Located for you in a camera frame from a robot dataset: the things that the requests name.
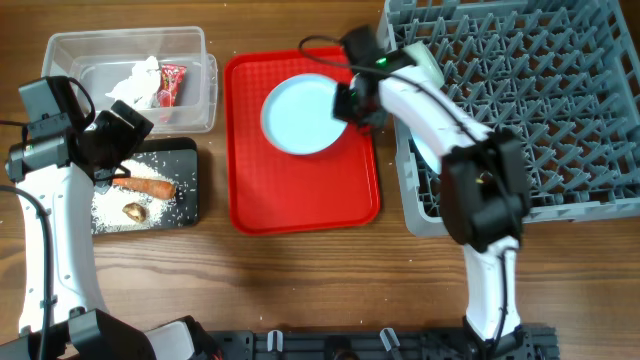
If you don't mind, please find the light blue plate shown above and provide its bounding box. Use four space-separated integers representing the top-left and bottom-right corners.
260 73 347 156

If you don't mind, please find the white tissue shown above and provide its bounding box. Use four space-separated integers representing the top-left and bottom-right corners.
106 56 161 110

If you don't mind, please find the orange carrot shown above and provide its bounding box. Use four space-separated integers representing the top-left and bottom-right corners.
113 177 176 200

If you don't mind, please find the brown food scrap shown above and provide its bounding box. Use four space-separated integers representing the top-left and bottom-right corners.
122 203 147 223

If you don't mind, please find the mint green bowl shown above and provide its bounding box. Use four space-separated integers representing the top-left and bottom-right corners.
403 42 444 88

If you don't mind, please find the light blue bowl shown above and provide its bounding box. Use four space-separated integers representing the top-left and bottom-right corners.
411 131 441 174

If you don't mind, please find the red snack wrapper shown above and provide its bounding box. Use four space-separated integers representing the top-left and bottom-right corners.
156 64 187 107

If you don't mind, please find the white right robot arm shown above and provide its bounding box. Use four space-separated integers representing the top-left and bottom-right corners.
345 46 531 351

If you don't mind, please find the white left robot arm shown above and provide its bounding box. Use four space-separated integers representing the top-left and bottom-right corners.
1 101 220 359

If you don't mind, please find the grey dishwasher rack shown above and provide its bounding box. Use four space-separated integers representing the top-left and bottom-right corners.
377 0 639 222

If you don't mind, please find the black tray bin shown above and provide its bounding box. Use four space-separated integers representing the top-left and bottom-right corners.
91 138 199 235

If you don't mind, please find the clear plastic bin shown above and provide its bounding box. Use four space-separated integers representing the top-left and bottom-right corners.
41 26 218 135

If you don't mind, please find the red serving tray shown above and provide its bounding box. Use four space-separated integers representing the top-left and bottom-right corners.
224 50 380 235

